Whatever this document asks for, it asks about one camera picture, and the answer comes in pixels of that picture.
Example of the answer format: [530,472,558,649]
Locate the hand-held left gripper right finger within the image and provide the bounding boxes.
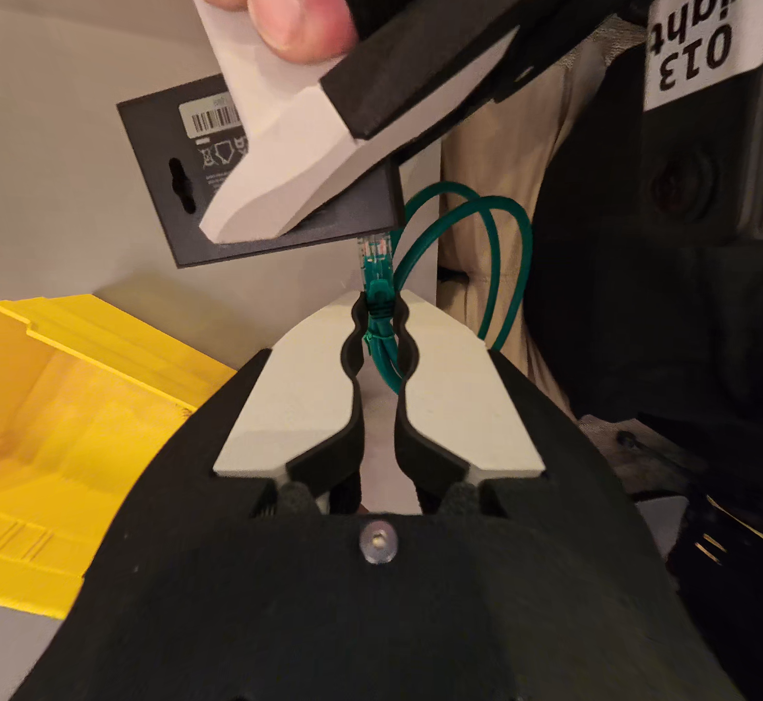
[395,289,547,484]

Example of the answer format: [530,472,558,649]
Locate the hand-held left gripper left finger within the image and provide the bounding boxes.
[213,290,366,483]

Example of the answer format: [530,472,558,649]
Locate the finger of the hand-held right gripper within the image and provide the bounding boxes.
[191,0,519,245]

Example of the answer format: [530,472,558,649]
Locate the black network switch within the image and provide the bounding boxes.
[116,74,406,268]

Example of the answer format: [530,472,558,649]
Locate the green ethernet cable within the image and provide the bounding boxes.
[356,181,534,397]

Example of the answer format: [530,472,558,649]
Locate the person's beige trousers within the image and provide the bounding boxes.
[437,16,651,422]

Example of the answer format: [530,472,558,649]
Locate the yellow plastic bin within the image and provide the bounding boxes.
[0,294,239,621]

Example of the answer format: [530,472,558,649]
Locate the person's black jacket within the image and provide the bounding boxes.
[527,52,763,701]

